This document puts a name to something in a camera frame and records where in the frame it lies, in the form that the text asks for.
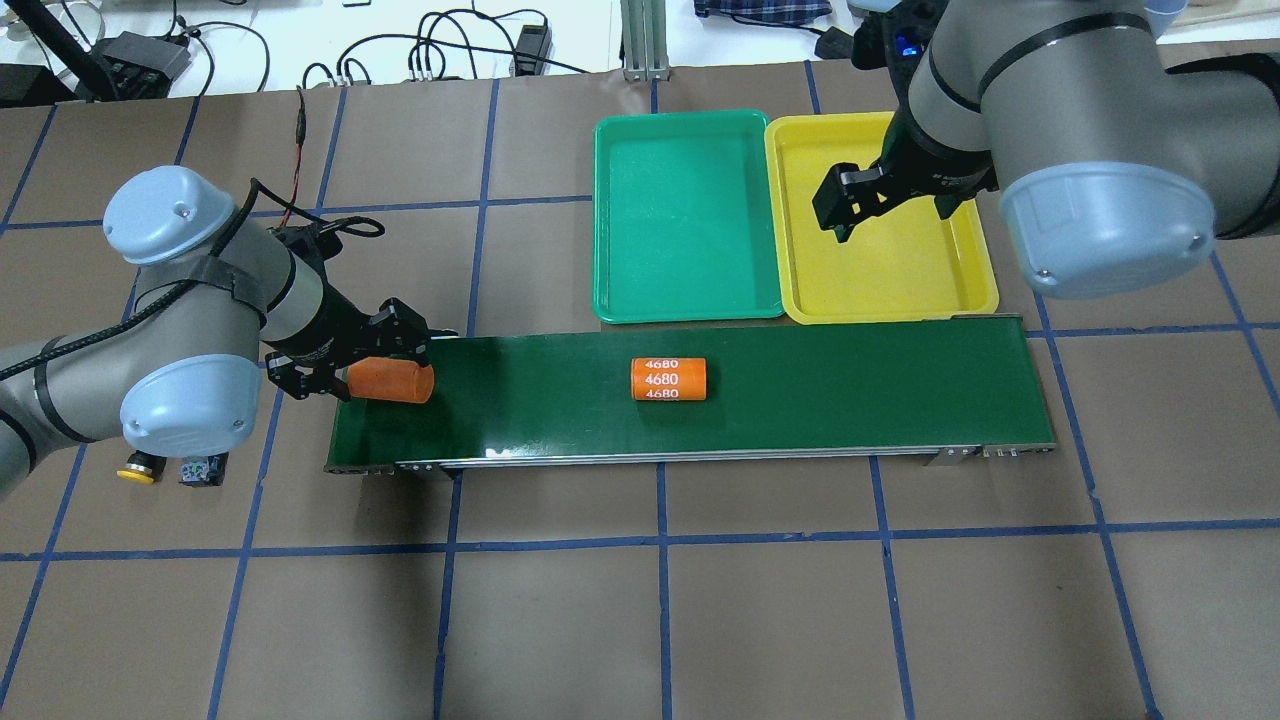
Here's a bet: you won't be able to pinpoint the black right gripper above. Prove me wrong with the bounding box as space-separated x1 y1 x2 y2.
812 110 1000 243

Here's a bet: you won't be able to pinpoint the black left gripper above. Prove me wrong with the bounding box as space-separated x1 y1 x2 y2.
262 290 433 402

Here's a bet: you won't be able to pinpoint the plain orange cylinder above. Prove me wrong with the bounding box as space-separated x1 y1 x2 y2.
346 357 436 404

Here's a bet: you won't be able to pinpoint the yellow mushroom push button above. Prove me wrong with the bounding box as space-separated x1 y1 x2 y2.
178 454 229 488

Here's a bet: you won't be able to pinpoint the orange cylinder labelled 4680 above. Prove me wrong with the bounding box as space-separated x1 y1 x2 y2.
630 357 709 402

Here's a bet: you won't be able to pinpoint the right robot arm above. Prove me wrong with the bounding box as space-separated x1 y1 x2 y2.
812 1 1279 299

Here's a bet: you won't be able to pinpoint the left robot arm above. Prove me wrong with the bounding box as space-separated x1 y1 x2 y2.
1 165 436 492

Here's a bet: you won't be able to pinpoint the yellow plastic tray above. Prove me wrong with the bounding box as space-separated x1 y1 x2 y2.
764 111 1000 325

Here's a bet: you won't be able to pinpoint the green conveyor belt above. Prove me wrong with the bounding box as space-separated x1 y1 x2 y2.
325 316 1056 474

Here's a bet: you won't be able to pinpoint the blue plaid folded umbrella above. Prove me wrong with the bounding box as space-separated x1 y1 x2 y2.
692 0 835 27

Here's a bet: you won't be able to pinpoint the green plastic tray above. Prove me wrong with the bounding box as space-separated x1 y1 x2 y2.
591 109 783 325

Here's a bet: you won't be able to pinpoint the yellow button lying sideways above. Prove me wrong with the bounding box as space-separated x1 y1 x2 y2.
115 451 166 484

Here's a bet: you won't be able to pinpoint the black power adapter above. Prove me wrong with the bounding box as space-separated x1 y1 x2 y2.
511 24 550 77

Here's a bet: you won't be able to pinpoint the red black conveyor cable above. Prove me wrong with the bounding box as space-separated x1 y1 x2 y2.
278 88 311 231

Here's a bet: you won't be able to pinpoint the aluminium frame post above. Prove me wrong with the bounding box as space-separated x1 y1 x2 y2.
620 0 671 83

